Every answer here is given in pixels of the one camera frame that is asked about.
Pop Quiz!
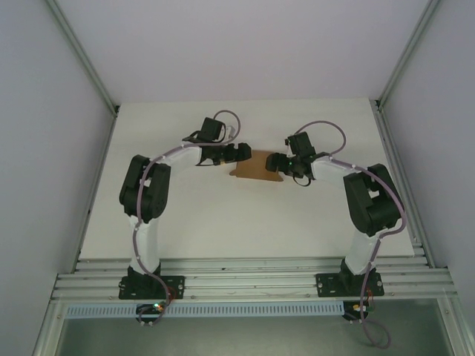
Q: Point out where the brown cardboard box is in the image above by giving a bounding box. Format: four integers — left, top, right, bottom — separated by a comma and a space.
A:
229, 149, 286, 183

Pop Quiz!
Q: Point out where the black controller board with LEDs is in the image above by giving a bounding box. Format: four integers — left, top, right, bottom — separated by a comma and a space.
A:
343, 302, 373, 324
135, 302, 168, 329

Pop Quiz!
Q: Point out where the aluminium table side rail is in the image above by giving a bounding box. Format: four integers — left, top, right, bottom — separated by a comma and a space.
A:
73, 107, 120, 263
370, 99, 435, 268

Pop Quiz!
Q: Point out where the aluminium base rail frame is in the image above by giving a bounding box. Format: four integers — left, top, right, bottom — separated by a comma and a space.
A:
51, 255, 456, 303

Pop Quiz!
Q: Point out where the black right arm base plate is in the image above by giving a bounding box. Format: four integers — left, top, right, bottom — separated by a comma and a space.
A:
315, 273, 384, 297

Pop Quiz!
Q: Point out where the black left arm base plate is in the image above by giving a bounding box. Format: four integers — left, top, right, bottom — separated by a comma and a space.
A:
118, 274, 186, 300

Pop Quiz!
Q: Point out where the aluminium upright frame post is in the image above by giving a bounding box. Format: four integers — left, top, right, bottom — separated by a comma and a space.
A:
373, 0, 446, 112
44, 0, 120, 116

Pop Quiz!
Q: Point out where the light blue slotted cable duct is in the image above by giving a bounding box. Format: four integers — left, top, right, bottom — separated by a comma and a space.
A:
65, 300, 344, 318

